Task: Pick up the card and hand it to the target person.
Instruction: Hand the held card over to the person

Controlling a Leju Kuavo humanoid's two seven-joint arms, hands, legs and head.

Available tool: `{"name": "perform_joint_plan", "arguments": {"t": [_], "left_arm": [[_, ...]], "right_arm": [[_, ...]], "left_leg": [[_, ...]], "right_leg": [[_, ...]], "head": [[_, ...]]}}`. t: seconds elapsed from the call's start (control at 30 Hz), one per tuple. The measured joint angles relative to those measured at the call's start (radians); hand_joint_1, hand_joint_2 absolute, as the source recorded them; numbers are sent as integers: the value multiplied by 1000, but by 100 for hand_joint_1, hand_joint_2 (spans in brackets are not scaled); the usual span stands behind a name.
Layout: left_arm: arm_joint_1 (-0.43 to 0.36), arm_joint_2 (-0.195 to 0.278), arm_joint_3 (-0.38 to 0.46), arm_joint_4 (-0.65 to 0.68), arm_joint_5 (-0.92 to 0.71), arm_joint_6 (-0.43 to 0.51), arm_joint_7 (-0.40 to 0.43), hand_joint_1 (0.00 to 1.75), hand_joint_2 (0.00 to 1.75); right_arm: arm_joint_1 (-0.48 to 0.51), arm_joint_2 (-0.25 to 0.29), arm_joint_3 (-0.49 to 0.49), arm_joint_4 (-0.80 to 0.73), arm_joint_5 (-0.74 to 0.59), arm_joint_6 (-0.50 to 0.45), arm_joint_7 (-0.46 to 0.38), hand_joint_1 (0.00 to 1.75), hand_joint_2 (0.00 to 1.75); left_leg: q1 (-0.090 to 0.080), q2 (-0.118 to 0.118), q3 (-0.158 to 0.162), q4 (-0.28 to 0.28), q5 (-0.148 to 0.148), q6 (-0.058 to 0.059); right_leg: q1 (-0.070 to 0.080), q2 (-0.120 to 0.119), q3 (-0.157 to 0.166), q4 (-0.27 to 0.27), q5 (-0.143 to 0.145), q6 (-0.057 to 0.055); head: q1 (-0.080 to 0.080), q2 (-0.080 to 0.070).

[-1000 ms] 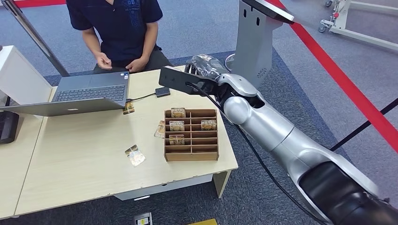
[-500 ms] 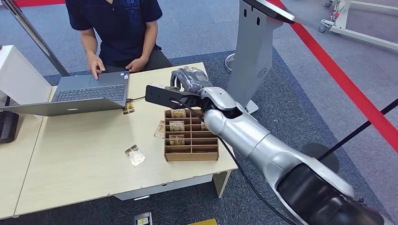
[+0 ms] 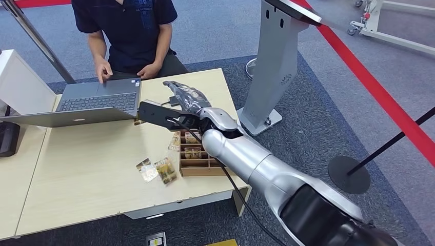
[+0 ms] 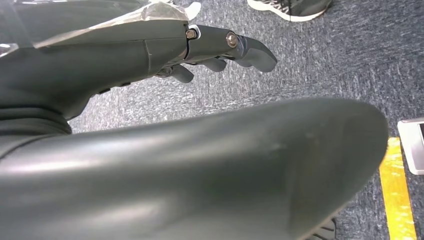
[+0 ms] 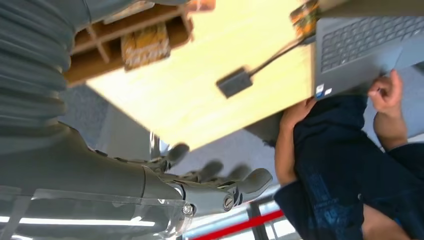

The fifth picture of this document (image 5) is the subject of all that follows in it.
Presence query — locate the person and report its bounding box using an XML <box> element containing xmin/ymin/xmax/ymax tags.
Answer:
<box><xmin>273</xmin><ymin>68</ymin><xmax>424</xmax><ymax>240</ymax></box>

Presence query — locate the patterned card in organizer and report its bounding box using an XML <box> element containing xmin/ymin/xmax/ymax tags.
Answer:
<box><xmin>120</xmin><ymin>22</ymin><xmax>172</xmax><ymax>72</ymax></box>

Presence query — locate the clear right wrist plate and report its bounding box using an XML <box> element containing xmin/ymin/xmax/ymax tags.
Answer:
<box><xmin>0</xmin><ymin>185</ymin><xmax>196</xmax><ymax>240</ymax></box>

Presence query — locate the grey laptop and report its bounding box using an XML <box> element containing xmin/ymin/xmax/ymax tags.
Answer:
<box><xmin>312</xmin><ymin>0</ymin><xmax>424</xmax><ymax>101</ymax></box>

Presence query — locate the colourful patterned item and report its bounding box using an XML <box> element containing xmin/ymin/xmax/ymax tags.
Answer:
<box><xmin>289</xmin><ymin>0</ymin><xmax>321</xmax><ymax>38</ymax></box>

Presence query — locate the ribbed grey right arm sleeve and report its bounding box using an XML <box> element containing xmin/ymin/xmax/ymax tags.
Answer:
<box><xmin>0</xmin><ymin>0</ymin><xmax>133</xmax><ymax>157</ymax></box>

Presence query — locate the wooden desk organizer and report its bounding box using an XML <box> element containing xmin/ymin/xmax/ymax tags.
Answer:
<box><xmin>63</xmin><ymin>0</ymin><xmax>196</xmax><ymax>88</ymax></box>

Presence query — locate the red barrier belt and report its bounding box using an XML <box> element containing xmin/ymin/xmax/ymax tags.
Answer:
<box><xmin>191</xmin><ymin>208</ymin><xmax>286</xmax><ymax>240</ymax></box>

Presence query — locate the black barrier post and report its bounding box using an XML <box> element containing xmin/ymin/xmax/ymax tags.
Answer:
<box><xmin>247</xmin><ymin>201</ymin><xmax>270</xmax><ymax>240</ymax></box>

